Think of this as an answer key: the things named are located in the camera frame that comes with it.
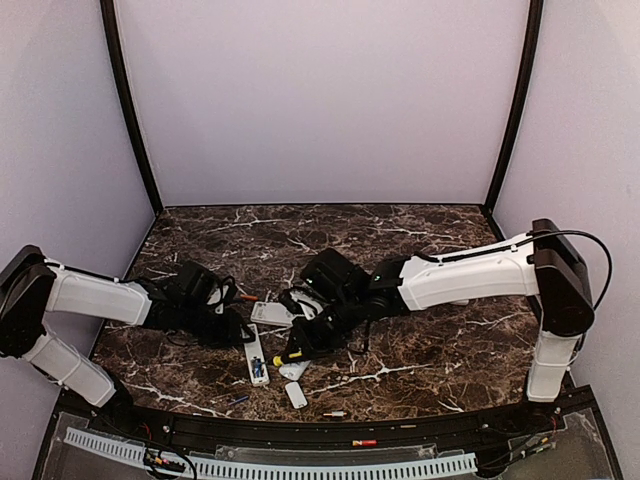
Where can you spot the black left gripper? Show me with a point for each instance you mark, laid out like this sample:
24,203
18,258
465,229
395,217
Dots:
229,335

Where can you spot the white slotted cable duct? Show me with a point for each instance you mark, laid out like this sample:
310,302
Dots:
251,463

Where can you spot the yellow handled screwdriver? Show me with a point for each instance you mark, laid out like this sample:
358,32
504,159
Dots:
288,358

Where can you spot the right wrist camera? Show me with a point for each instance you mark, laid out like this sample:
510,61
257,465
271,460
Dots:
301,301

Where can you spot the slim white QR-code remote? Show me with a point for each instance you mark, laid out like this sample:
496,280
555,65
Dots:
255,349

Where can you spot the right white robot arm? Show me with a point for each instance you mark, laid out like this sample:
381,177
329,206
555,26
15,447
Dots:
540,263

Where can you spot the blue AAA battery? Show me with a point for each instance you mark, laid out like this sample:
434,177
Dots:
240,399

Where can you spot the black enclosure frame post left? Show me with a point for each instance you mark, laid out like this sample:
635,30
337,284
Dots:
126,101

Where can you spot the white battery cover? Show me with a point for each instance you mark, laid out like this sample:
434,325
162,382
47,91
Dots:
296,396

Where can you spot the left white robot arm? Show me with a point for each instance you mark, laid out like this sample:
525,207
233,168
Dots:
34,286

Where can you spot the wide white remote control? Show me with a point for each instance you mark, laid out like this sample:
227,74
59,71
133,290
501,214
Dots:
271,314

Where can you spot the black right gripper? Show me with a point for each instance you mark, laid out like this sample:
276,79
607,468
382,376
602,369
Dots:
309,344

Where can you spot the white remote with battery bay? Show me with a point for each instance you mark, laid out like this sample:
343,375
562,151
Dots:
294,371

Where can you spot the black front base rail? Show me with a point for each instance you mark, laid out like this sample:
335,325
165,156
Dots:
471,431

